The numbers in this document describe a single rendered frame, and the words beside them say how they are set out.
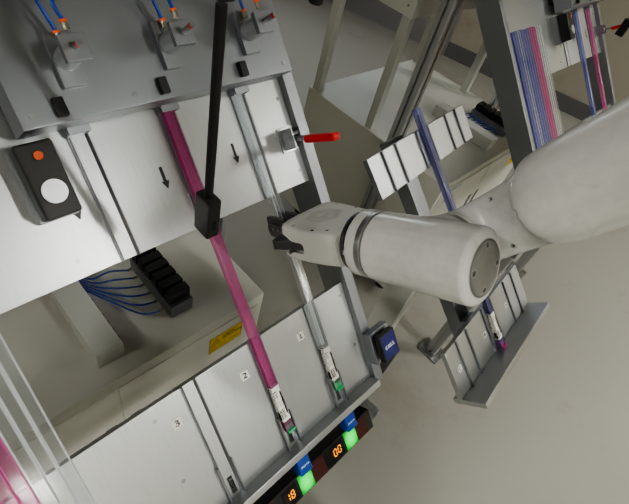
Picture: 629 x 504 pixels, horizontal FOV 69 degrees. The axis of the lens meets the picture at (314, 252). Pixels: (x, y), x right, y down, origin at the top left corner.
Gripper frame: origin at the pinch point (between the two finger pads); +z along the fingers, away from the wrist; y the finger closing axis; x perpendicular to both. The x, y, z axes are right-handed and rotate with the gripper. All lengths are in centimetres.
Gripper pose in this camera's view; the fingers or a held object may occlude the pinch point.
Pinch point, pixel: (284, 224)
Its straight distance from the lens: 68.0
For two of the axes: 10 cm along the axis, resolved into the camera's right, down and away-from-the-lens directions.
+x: 1.8, 9.0, 4.0
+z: -6.9, -1.8, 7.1
